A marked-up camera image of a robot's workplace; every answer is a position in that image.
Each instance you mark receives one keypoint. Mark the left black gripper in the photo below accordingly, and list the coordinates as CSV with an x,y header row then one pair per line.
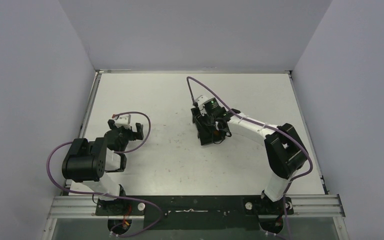
x,y
125,129

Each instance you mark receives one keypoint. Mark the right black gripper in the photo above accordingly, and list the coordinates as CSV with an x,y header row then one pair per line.
x,y
206,126

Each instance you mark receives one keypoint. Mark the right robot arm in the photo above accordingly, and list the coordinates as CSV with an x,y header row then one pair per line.
x,y
284,148

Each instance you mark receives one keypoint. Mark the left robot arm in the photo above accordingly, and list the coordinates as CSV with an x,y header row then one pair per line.
x,y
90,163

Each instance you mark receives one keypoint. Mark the black plastic bin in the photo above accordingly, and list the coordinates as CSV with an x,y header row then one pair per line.
x,y
206,126

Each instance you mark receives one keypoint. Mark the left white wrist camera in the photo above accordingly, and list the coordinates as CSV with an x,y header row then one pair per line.
x,y
122,121

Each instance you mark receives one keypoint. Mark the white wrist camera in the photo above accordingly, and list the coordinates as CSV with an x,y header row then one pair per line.
x,y
200,100
122,121

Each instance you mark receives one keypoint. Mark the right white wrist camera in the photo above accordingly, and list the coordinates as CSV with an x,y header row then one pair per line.
x,y
200,100

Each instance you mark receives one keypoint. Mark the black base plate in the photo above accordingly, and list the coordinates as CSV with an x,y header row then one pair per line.
x,y
199,221

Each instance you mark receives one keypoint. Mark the aluminium front rail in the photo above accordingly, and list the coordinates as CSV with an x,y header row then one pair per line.
x,y
83,207

